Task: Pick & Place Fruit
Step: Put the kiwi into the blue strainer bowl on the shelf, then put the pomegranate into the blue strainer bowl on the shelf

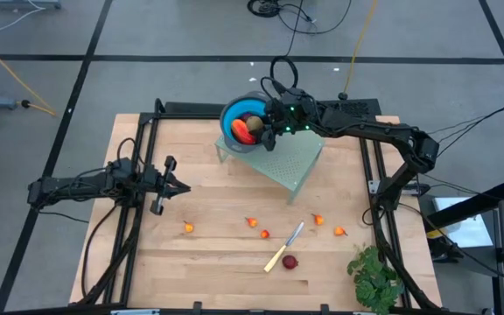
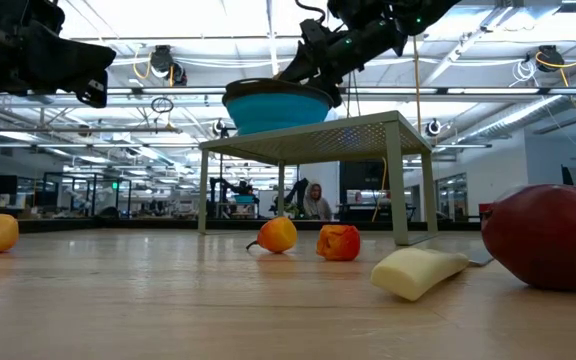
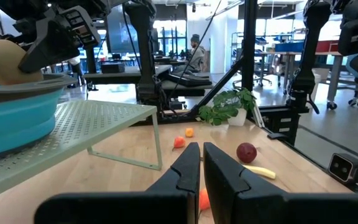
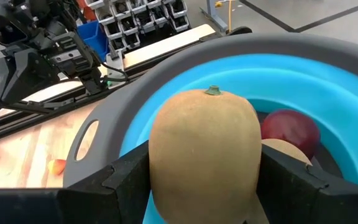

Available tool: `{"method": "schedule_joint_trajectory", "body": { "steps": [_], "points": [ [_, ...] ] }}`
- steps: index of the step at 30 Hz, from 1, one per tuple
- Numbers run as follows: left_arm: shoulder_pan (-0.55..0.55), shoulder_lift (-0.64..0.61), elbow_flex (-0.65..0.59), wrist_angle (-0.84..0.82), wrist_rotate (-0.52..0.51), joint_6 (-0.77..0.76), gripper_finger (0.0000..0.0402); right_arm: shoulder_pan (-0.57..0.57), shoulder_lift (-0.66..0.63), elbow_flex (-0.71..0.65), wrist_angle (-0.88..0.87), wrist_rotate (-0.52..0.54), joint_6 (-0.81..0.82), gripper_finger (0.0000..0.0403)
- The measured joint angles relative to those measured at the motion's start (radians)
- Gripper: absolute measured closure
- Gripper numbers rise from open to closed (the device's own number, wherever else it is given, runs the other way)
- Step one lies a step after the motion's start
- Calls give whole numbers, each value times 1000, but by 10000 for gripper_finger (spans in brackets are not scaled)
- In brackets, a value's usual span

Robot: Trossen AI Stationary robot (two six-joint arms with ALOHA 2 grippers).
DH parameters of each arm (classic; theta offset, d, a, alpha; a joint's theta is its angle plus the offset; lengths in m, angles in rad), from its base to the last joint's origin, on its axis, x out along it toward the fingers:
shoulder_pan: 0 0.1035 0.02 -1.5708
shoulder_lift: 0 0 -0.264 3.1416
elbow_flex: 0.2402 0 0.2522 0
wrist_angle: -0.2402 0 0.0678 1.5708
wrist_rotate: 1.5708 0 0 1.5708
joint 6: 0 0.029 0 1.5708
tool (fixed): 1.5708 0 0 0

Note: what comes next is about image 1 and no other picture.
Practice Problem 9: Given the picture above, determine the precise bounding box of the knife with cream handle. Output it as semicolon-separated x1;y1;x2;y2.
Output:
262;220;305;274

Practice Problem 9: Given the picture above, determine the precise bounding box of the red-orange toy mango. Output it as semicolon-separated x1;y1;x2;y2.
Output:
230;118;257;146

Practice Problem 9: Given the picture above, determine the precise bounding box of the brown-green toy kiwi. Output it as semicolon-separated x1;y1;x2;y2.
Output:
246;115;265;134

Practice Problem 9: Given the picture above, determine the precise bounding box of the artificial green potted plant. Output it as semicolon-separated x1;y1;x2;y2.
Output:
346;244;406;315

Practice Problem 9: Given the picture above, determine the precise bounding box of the black metal beam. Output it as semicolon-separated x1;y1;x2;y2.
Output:
422;178;504;231

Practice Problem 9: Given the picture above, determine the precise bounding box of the black aluminium table frame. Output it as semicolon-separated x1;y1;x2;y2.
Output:
76;98;444;315

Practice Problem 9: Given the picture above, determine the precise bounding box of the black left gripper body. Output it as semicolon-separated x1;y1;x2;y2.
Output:
140;155;179;216

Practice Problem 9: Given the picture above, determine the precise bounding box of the pale green perforated metal shelf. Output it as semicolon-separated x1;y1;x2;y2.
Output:
214;126;326;206

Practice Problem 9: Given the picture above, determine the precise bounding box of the blue collapsible colander grey rim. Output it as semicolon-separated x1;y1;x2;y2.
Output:
219;90;279;155

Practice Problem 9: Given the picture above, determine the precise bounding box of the white flat panel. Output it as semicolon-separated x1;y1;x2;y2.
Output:
431;196;494;249

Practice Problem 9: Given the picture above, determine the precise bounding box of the yellow floor cable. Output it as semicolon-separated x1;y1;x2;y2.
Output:
0;33;57;117

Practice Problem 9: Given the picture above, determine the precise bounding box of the yellow hanging cable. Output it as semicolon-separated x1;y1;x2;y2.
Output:
342;0;379;101

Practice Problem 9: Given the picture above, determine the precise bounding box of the black floor cable bundle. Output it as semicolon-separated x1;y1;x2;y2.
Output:
246;0;354;36

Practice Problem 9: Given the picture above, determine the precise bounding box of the black coiled floor cable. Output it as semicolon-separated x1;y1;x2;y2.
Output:
269;17;310;95

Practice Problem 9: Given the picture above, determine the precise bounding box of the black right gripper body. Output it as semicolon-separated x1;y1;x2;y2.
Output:
262;87;323;153

